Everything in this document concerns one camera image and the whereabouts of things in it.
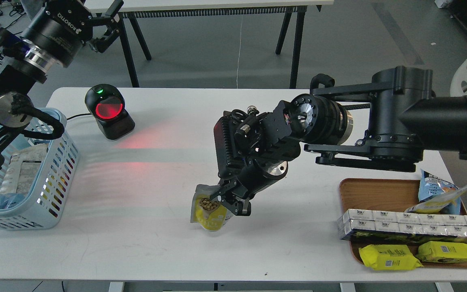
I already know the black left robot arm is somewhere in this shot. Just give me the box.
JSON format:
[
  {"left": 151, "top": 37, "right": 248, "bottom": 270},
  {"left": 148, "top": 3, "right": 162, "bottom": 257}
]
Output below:
[{"left": 0, "top": 0, "right": 124, "bottom": 170}]

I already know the background white table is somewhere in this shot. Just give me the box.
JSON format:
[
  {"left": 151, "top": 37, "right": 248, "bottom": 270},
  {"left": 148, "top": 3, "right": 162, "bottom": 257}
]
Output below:
[{"left": 118, "top": 0, "right": 334, "bottom": 89}]

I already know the silver multipack snack box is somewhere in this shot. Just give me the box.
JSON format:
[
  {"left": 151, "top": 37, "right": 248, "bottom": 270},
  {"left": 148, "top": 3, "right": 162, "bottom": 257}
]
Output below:
[{"left": 336, "top": 208, "right": 467, "bottom": 245}]

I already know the blue snack bag in basket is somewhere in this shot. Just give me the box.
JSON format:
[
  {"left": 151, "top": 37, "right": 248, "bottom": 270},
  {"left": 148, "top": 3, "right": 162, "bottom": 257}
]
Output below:
[{"left": 0, "top": 193, "right": 25, "bottom": 209}]

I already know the yellow clear snack pouch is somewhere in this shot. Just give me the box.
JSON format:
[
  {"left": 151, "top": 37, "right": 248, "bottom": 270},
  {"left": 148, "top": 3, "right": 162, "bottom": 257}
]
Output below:
[{"left": 405, "top": 185, "right": 467, "bottom": 214}]

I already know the brown wooden tray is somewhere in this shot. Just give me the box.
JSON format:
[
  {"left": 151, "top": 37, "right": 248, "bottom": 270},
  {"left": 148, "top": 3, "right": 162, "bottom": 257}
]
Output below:
[{"left": 339, "top": 178, "right": 467, "bottom": 269}]

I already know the yellow nut snack pouch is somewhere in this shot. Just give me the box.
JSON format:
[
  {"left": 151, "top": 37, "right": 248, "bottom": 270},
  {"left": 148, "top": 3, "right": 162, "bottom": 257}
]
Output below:
[{"left": 190, "top": 184, "right": 233, "bottom": 232}]

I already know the yellow snack pack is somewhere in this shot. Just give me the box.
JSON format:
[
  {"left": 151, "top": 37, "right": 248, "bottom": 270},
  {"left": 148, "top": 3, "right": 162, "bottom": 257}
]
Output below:
[
  {"left": 358, "top": 245, "right": 423, "bottom": 271},
  {"left": 416, "top": 241, "right": 467, "bottom": 264}
]

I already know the black barcode scanner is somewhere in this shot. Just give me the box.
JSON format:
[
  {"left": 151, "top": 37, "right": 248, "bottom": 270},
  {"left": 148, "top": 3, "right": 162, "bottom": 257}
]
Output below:
[{"left": 85, "top": 84, "right": 135, "bottom": 140}]

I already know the light blue plastic basket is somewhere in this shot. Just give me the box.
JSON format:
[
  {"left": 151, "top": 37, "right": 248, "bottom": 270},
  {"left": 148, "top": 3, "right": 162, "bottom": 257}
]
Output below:
[{"left": 0, "top": 131, "right": 79, "bottom": 230}]

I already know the left yellow snack pack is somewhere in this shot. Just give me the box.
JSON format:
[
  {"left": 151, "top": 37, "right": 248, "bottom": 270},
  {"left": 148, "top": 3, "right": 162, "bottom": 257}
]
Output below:
[{"left": 358, "top": 245, "right": 423, "bottom": 271}]

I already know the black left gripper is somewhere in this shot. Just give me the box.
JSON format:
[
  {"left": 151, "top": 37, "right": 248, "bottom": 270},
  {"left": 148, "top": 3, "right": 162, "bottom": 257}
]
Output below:
[{"left": 23, "top": 0, "right": 124, "bottom": 68}]

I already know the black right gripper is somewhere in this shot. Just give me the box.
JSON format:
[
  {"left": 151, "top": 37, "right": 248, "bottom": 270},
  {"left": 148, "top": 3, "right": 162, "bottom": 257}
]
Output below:
[{"left": 209, "top": 107, "right": 301, "bottom": 216}]

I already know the right yellow snack pack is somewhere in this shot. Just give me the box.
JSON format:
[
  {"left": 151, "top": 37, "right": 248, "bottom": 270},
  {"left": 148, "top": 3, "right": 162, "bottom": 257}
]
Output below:
[{"left": 416, "top": 241, "right": 467, "bottom": 264}]

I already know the white snack bag in basket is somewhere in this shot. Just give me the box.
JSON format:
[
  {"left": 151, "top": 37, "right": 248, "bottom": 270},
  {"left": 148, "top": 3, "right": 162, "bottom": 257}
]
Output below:
[{"left": 0, "top": 144, "right": 48, "bottom": 194}]

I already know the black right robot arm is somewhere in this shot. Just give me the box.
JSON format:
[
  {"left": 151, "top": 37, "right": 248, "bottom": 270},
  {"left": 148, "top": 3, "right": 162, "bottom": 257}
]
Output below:
[{"left": 209, "top": 66, "right": 467, "bottom": 216}]

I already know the white hanging cable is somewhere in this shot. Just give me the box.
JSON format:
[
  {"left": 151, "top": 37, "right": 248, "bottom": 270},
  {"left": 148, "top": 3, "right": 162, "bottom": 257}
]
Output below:
[{"left": 237, "top": 15, "right": 244, "bottom": 89}]

